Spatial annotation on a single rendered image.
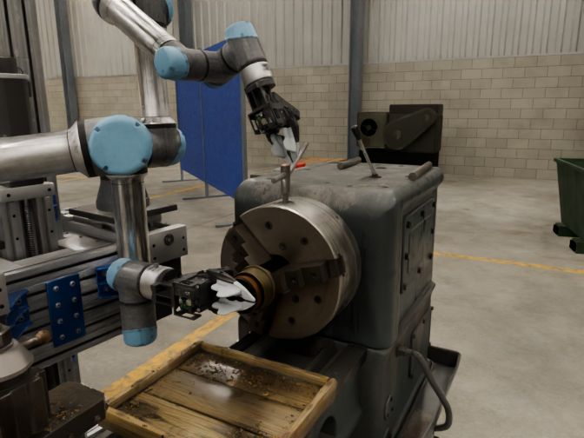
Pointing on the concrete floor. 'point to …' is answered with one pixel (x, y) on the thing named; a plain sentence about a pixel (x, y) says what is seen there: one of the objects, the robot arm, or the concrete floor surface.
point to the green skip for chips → (571, 202)
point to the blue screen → (213, 134)
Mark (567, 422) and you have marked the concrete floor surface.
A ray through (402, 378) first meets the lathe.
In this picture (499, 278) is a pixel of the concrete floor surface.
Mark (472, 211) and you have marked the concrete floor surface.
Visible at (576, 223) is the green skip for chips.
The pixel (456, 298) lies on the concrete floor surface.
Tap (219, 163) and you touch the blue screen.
